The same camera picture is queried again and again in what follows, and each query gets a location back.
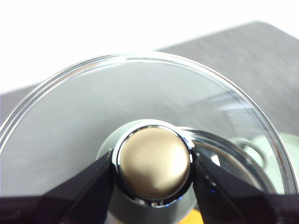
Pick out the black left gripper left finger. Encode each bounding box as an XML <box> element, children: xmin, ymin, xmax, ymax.
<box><xmin>0</xmin><ymin>151</ymin><xmax>115</xmax><ymax>224</ymax></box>

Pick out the glass lid with round knob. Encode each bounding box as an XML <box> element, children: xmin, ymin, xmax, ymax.
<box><xmin>0</xmin><ymin>51</ymin><xmax>294</xmax><ymax>224</ymax></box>

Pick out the pale green electric steamer pot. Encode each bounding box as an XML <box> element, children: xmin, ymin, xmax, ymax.
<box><xmin>181</xmin><ymin>127</ymin><xmax>299</xmax><ymax>224</ymax></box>

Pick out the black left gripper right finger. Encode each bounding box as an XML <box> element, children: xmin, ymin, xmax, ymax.
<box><xmin>189</xmin><ymin>151</ymin><xmax>299</xmax><ymax>224</ymax></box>

